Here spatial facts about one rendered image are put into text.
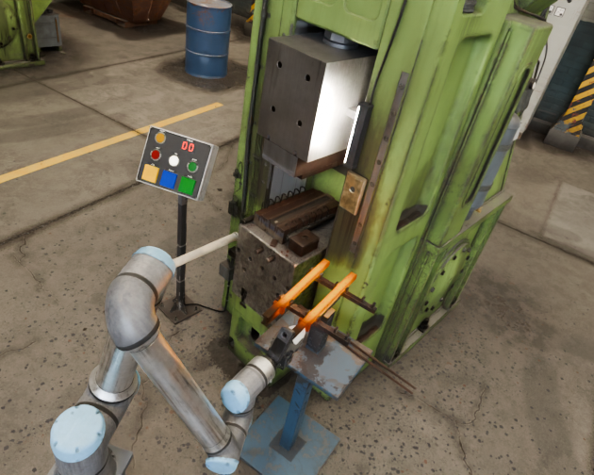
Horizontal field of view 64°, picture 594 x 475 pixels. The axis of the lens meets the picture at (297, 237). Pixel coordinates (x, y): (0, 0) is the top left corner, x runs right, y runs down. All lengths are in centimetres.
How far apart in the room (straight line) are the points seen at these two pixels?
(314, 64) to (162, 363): 115
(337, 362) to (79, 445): 95
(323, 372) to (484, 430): 136
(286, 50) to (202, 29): 471
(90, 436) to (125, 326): 52
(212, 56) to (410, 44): 509
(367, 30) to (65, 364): 223
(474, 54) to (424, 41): 37
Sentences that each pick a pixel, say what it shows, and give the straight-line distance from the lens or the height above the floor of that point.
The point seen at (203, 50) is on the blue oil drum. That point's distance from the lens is 666.
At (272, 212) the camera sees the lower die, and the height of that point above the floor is 99.
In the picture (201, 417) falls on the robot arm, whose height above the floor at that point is 107.
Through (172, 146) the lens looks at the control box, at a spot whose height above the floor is 114.
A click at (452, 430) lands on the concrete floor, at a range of 296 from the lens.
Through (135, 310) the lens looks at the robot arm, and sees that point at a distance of 118.
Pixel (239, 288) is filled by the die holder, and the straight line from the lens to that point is 250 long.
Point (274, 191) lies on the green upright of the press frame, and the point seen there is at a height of 100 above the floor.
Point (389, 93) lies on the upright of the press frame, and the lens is 181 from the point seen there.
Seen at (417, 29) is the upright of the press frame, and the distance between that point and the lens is 174.
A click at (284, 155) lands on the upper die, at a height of 134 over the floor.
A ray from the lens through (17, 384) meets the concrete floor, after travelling 290.
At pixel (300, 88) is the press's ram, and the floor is 164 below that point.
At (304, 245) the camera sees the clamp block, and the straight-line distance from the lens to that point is 211.
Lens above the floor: 225
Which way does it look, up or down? 36 degrees down
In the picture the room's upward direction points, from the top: 12 degrees clockwise
